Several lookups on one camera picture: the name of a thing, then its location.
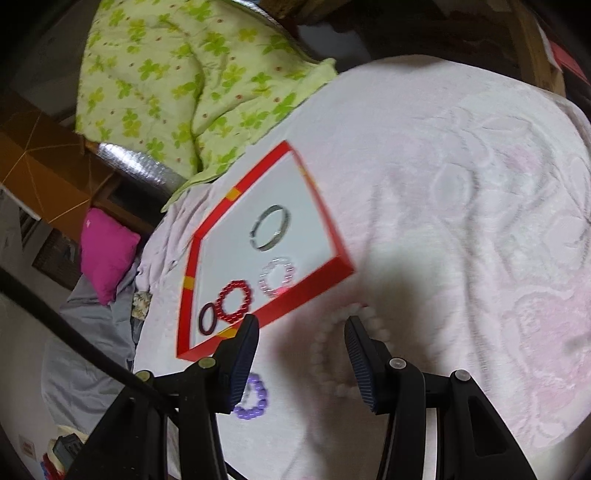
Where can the grey blanket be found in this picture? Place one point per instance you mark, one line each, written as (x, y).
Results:
(83, 369)

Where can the pale pink blanket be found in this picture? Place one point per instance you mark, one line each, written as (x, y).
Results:
(461, 184)

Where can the orange wooden board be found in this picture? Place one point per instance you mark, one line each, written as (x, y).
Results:
(37, 161)

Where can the woven rattan panel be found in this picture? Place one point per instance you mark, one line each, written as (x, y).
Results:
(51, 251)

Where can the dark maroon bangle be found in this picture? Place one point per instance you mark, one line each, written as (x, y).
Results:
(202, 321)

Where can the small patterned cushion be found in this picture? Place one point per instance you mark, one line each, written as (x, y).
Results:
(141, 304)

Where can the red cardboard box tray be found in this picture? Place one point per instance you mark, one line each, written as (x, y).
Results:
(277, 184)

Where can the silver foil insulation sheet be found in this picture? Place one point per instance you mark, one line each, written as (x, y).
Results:
(138, 166)

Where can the green floral quilt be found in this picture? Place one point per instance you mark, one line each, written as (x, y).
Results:
(184, 69)

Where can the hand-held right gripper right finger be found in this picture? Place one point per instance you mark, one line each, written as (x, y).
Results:
(362, 364)

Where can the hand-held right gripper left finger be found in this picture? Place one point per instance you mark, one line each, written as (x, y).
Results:
(240, 364)

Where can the wooden shelf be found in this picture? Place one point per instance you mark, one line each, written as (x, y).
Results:
(531, 46)

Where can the magenta pillow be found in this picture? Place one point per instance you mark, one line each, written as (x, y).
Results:
(106, 254)

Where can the silver open bangle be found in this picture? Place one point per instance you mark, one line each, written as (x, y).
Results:
(277, 242)

